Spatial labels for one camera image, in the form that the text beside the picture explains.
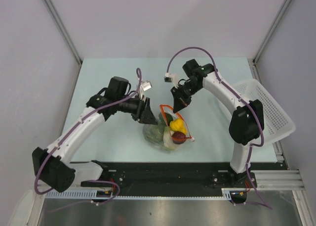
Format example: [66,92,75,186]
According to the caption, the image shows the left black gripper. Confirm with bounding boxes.
[117,93,158,125]

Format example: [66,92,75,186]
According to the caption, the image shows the clear zip top bag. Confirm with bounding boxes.
[142,104,195,152]

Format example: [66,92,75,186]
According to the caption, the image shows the yellow pepper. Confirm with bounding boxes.
[169,119,186,134]

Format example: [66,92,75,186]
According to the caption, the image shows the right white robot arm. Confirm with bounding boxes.
[171,59,264,187]

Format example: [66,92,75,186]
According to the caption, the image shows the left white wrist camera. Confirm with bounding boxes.
[138,81,152,99]

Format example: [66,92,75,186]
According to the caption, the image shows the green avocado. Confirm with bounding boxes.
[165,113,174,125]

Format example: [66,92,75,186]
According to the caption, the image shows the dark red plum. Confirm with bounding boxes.
[171,131,187,144]

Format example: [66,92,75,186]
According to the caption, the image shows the white plastic basket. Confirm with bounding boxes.
[231,79,296,145]

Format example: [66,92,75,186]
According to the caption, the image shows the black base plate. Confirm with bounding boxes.
[80,162,257,197]

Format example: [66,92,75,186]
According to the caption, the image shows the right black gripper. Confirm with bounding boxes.
[170,81,201,114]

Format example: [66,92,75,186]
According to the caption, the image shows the white cable duct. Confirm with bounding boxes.
[45,188,246,201]

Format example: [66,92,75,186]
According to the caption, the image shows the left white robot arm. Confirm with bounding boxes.
[32,76,158,194]

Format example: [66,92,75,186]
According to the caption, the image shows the white cauliflower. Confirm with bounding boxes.
[163,131,180,151]

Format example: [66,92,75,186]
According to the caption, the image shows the green melon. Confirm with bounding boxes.
[143,124,165,143]

